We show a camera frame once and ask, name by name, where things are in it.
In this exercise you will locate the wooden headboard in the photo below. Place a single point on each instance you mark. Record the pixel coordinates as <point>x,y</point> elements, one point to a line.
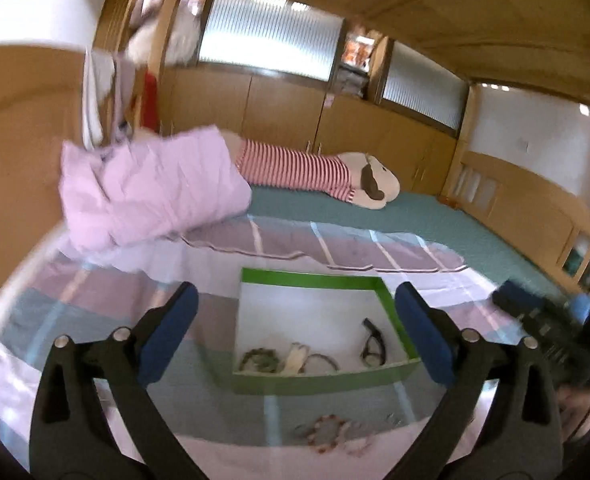
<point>20,135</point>

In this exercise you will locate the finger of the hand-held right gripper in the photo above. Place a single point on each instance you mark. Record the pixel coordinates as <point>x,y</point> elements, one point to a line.
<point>550,335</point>
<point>515,294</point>

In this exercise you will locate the folded bedding on shelf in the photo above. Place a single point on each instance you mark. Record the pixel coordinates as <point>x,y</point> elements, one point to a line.
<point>165,20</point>

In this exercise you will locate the thin brown hairband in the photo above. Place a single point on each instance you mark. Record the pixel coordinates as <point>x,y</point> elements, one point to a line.
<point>320,357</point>

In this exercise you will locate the wooden wall cabinets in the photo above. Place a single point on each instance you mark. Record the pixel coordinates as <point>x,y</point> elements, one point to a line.
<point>285,110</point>

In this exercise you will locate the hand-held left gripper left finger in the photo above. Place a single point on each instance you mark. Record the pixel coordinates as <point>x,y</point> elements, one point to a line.
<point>167,335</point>

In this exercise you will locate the pink folded quilt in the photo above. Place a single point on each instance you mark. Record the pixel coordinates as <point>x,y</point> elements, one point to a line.
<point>150,190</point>

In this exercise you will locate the wide frosted glass window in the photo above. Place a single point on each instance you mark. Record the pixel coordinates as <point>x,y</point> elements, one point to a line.
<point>270,35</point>

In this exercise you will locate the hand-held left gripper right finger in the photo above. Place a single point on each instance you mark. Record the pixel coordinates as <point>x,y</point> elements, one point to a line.
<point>422,335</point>

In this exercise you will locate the striped long plush toy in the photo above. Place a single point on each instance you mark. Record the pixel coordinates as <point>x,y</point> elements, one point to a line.
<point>295,170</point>

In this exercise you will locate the green cardboard box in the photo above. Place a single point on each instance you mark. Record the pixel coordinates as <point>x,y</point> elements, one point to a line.
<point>315,310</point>

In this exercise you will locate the red hanging garment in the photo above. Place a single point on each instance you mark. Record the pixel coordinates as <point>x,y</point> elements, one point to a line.
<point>150,102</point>

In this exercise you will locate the narrow frosted glass window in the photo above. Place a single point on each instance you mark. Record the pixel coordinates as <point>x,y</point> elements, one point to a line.
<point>425,85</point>

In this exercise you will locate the wooden bunk frame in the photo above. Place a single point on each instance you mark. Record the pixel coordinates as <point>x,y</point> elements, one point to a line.
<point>450,5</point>

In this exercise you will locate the plaid blanket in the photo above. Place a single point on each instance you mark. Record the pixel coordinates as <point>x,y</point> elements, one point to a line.
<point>100,310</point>

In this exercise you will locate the wooden footboard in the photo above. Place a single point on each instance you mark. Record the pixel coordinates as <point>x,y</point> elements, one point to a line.
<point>525,200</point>

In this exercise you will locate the green bed mat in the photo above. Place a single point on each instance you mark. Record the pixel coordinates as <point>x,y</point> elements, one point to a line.
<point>450,230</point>

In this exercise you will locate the white hanging garment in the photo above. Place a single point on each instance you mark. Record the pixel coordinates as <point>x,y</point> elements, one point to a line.
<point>97,100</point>

